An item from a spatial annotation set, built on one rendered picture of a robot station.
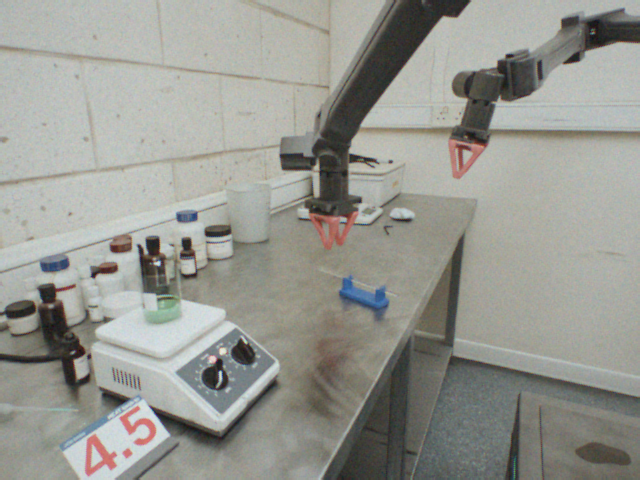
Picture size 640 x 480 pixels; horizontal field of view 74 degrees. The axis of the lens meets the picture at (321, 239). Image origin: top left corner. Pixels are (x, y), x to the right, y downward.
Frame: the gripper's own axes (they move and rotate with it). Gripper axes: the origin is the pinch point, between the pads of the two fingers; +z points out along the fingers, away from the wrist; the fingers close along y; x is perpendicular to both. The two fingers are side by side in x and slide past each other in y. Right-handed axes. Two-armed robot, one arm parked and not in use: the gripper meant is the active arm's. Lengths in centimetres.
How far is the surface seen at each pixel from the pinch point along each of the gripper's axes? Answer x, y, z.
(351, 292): 5.8, 1.2, 8.6
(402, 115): -48, -96, -23
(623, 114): 24, -121, -23
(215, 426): 19.3, 40.6, 7.4
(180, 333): 9.7, 38.7, 0.5
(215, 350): 12.3, 35.7, 3.1
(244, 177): -61, -24, -4
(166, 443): 16.1, 44.8, 8.8
